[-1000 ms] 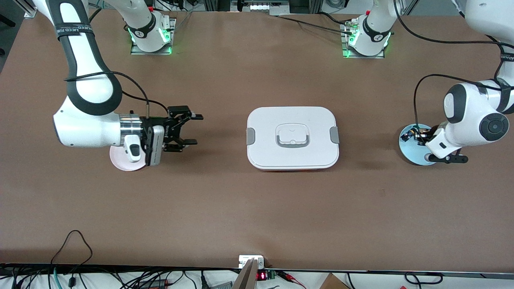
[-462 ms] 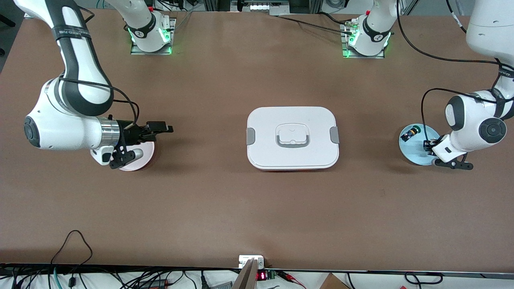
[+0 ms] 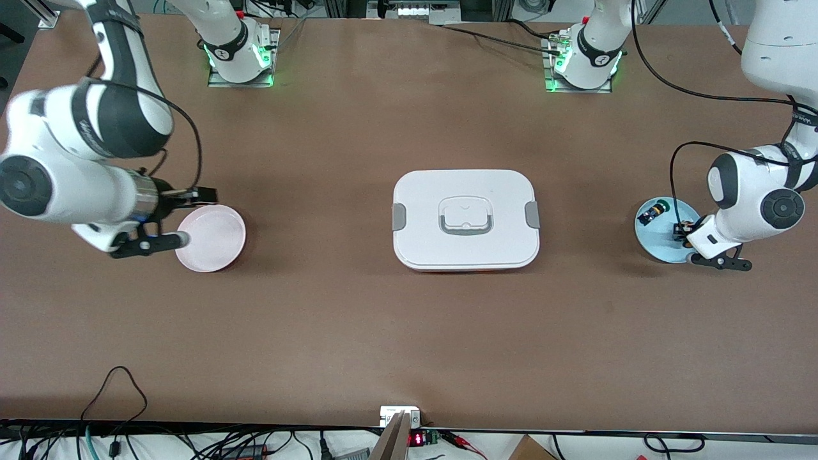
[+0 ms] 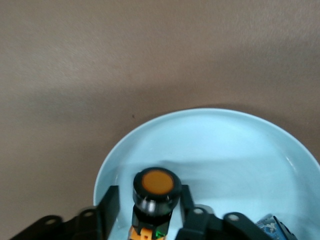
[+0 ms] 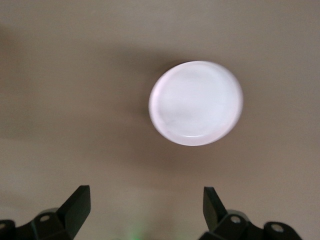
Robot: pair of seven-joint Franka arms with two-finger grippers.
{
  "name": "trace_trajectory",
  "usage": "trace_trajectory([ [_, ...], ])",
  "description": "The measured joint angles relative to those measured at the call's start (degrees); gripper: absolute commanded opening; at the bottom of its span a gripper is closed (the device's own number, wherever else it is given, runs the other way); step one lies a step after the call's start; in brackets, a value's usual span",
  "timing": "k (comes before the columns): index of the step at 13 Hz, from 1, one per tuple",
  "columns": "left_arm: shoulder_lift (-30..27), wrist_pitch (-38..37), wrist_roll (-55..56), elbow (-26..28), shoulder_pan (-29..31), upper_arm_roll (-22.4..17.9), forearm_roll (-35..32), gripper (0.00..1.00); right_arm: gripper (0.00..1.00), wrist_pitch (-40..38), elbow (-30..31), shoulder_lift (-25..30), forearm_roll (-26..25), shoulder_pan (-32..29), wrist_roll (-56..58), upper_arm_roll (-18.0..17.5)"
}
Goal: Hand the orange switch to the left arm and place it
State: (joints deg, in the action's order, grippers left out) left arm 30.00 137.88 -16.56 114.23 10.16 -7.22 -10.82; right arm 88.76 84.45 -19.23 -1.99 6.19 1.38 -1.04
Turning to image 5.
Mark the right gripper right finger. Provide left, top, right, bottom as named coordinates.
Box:
left=199, top=185, right=302, bottom=240

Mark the pink round plate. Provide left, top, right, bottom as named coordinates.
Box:
left=148, top=59, right=244, bottom=147

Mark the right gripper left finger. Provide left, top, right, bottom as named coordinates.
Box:
left=0, top=184, right=91, bottom=240

